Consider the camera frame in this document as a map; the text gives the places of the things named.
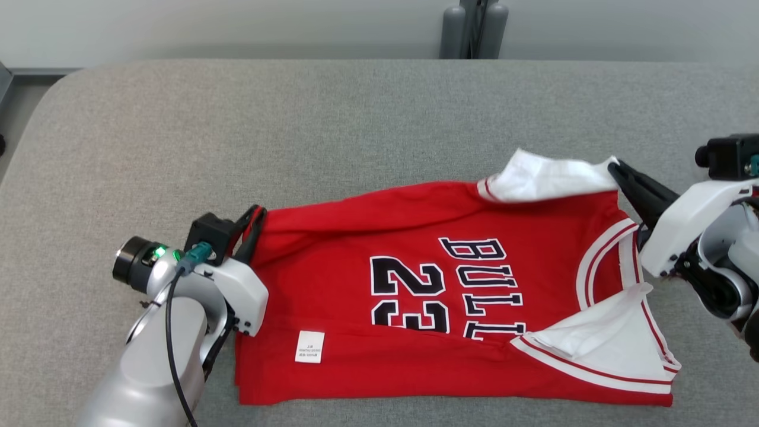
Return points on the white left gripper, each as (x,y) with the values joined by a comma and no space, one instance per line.
(243,296)

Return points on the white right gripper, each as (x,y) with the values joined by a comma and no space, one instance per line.
(676,231)

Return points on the red basketball jersey white sleeves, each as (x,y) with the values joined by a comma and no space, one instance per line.
(356,237)

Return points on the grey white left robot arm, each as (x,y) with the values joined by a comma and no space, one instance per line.
(142,367)

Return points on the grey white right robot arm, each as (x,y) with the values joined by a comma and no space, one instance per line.
(741,261)

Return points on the grey partition leg with caster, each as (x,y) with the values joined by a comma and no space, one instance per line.
(3,83)

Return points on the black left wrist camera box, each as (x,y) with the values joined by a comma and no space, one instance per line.
(207,234)

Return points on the teal left camera connector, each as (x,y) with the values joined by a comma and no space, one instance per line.
(195,255)

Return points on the teal camera connector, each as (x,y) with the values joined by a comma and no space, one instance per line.
(755,166)
(195,255)

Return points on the teal right camera connector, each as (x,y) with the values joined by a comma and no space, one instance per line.
(755,166)

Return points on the grey partition post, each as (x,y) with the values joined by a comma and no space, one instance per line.
(453,29)

